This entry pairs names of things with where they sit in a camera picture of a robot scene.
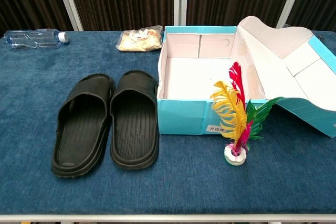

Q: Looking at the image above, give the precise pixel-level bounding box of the clear bottle with white cap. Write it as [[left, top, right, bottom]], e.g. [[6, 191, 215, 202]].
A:
[[4, 28, 69, 49]]

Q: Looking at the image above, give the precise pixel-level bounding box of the black rubber slipper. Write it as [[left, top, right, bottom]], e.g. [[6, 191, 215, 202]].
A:
[[109, 70, 160, 170], [51, 74, 116, 178]]

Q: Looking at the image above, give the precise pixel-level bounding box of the light blue cardboard shoe box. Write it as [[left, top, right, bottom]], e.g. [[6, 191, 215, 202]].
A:
[[156, 16, 336, 138]]

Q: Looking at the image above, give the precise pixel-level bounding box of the clear plastic snack bag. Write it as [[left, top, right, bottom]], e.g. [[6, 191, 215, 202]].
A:
[[116, 25, 164, 51]]

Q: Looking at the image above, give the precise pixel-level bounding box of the colourful feather shuttlecock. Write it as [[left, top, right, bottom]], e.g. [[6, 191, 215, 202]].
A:
[[209, 61, 284, 167]]

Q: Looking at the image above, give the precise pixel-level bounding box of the white table frame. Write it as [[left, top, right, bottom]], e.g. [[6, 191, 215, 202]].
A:
[[0, 214, 336, 223]]

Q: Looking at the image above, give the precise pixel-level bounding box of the blue table cloth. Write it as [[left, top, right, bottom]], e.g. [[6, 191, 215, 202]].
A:
[[0, 30, 336, 216]]

